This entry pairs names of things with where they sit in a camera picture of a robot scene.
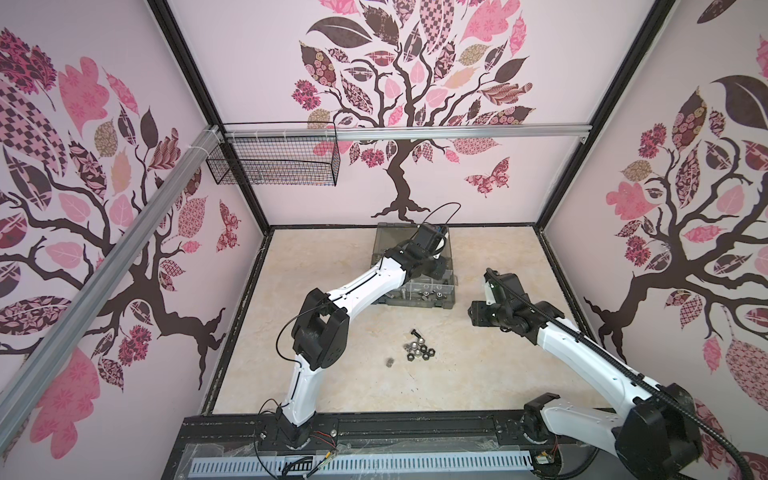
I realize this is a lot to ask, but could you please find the silver wing nut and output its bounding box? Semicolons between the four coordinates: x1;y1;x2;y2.
420;289;447;301

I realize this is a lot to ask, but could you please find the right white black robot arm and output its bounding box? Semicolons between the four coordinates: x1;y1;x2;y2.
468;269;703;479

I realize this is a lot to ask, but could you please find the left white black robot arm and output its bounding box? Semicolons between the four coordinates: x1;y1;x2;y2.
277;222;449;449

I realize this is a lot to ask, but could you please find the grey plastic compartment organizer box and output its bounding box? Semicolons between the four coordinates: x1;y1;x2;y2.
371;223;456;309

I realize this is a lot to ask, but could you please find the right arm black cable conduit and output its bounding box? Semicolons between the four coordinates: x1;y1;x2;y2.
485;272;757;480

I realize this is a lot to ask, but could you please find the white slotted cable duct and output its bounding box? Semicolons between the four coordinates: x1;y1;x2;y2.
187;451;533;479

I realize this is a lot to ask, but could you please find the black wire mesh basket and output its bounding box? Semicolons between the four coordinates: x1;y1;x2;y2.
206;120;341;187

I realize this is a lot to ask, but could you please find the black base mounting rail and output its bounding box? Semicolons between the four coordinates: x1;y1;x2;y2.
174;410;578;451

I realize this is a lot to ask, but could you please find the aluminium rail on back wall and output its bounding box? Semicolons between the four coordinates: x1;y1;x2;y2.
225;123;592;141

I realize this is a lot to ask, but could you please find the aluminium rail on wall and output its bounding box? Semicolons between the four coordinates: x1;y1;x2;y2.
225;123;592;141
1;125;221;448

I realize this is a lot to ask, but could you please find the aluminium rail on left wall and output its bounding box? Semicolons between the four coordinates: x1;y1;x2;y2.
1;125;221;448

